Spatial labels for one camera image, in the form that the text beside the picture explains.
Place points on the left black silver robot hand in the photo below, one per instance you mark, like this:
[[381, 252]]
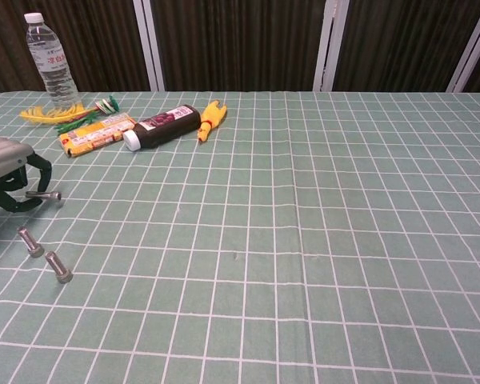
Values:
[[0, 160]]

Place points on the dark brown bottle white cap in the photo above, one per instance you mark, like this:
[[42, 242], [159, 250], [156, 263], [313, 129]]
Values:
[[164, 126]]

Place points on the green checked tablecloth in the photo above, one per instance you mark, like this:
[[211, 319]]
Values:
[[304, 240]]

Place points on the clear plastic water bottle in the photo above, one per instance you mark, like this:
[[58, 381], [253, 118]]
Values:
[[52, 64]]

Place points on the yellow snack pack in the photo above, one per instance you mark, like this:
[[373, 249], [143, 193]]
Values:
[[92, 136]]

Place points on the yellow green feather shuttlecock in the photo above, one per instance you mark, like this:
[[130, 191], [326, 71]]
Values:
[[44, 114]]

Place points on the metal bolt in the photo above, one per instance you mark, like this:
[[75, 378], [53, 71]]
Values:
[[28, 240], [50, 196], [57, 266]]

